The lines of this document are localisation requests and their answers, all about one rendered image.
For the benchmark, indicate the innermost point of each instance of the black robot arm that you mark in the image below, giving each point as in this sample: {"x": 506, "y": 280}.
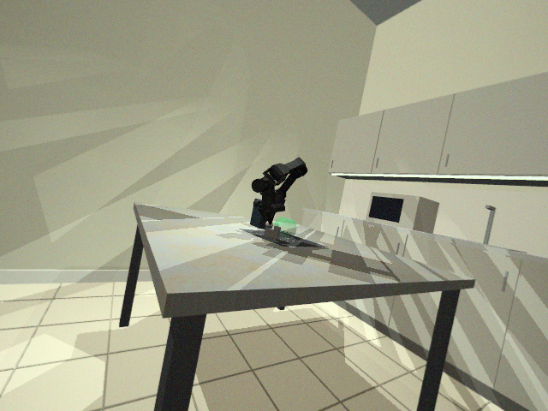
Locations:
{"x": 279, "y": 172}

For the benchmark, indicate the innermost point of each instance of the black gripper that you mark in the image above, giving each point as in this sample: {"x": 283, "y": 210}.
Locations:
{"x": 267, "y": 206}

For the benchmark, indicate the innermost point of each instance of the grey flat mat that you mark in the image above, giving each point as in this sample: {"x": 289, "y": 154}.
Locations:
{"x": 284, "y": 242}

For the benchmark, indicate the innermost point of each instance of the green glass bottle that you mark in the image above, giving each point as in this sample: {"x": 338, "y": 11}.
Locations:
{"x": 288, "y": 227}

